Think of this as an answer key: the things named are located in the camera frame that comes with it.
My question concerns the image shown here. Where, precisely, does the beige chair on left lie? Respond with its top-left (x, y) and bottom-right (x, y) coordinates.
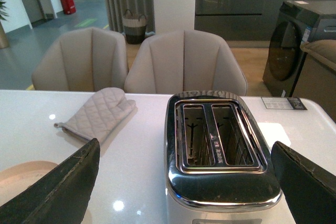
top-left (32, 27), bottom-right (129, 92)

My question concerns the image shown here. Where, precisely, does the beige chair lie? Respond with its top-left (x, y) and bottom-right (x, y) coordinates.
top-left (124, 30), bottom-right (248, 95)
top-left (32, 27), bottom-right (129, 92)

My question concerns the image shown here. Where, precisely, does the printed label card on table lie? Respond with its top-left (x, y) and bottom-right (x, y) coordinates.
top-left (261, 97), bottom-right (307, 110)

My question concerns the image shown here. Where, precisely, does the dark front-load washing machine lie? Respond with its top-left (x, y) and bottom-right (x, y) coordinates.
top-left (263, 0), bottom-right (335, 97)

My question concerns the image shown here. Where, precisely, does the beige chair on right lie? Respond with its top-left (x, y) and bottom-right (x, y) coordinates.
top-left (124, 30), bottom-right (248, 95)

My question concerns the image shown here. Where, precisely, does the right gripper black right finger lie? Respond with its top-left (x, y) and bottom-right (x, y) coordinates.
top-left (271, 141), bottom-right (335, 223)

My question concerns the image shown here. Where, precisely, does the dark grey kitchen counter cabinet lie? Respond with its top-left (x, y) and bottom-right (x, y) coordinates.
top-left (195, 0), bottom-right (333, 41)

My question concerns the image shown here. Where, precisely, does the green plant in gold pot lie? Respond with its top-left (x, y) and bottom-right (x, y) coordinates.
top-left (0, 0), bottom-right (9, 49)

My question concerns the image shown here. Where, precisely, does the beige cushioned seat far right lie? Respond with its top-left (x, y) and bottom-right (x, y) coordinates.
top-left (292, 40), bottom-right (336, 120)

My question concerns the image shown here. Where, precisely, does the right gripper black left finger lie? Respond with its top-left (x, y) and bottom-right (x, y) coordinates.
top-left (1, 138), bottom-right (100, 223)

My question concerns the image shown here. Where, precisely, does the grey quilted oven mitt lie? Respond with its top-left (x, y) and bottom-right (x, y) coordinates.
top-left (54, 88), bottom-right (136, 143)

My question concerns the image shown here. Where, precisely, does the woven basket with handles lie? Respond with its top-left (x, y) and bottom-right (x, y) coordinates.
top-left (122, 9), bottom-right (147, 45)

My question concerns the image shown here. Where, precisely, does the white chrome two-slot toaster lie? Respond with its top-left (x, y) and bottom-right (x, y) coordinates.
top-left (164, 91), bottom-right (282, 223)

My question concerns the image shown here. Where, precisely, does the round beige plate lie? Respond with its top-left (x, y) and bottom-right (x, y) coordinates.
top-left (1, 161), bottom-right (58, 206)

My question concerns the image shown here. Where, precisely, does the red cabinet box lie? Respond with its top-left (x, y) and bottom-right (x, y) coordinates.
top-left (60, 0), bottom-right (76, 15)

